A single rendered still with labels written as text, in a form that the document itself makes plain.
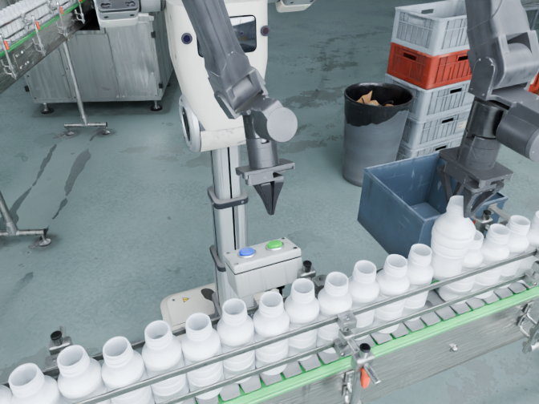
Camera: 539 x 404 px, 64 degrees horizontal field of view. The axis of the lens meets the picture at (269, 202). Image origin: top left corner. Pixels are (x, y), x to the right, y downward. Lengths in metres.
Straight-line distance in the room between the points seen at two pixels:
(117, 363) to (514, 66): 0.67
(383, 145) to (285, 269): 2.20
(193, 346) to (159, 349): 0.05
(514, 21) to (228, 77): 0.42
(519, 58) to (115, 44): 3.83
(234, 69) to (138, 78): 3.60
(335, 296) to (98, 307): 1.79
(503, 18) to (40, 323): 2.24
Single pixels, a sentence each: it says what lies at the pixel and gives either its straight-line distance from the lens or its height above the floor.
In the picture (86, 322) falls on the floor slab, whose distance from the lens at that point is 2.35.
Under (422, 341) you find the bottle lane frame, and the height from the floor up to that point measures 0.97.
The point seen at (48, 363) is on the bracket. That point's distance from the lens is 0.76.
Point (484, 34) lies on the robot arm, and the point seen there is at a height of 1.53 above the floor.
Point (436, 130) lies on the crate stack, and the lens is 3.37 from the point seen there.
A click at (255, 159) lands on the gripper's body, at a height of 1.29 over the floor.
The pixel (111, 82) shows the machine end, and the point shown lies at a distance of 4.39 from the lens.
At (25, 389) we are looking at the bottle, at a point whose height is 1.16.
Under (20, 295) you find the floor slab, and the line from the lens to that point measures 2.63.
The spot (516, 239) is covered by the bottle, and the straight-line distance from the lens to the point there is 0.99.
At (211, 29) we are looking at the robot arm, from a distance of 0.69.
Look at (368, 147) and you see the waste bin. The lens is 2.97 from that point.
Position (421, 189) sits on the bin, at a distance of 1.70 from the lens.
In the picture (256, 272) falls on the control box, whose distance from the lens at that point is 0.83.
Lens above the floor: 1.68
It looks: 35 degrees down
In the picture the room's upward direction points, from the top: straight up
